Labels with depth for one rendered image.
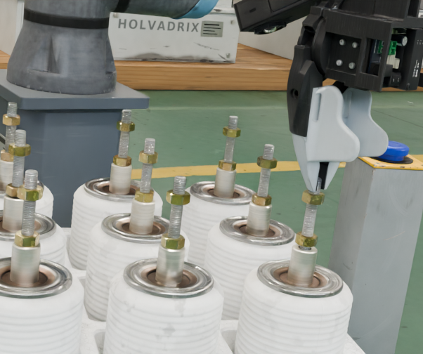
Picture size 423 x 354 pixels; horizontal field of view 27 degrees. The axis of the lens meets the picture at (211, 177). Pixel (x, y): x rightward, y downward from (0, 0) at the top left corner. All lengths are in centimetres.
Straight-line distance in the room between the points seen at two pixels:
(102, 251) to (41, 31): 45
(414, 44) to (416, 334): 72
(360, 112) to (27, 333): 32
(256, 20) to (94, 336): 31
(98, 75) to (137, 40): 171
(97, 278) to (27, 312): 17
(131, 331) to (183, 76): 225
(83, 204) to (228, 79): 212
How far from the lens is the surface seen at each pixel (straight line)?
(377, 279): 100
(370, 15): 69
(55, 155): 119
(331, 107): 70
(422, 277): 157
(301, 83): 69
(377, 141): 73
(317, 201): 75
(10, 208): 81
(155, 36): 293
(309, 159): 72
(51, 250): 80
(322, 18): 70
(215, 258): 86
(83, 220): 93
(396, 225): 99
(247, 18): 75
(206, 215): 95
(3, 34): 283
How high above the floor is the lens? 54
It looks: 16 degrees down
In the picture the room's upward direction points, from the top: 7 degrees clockwise
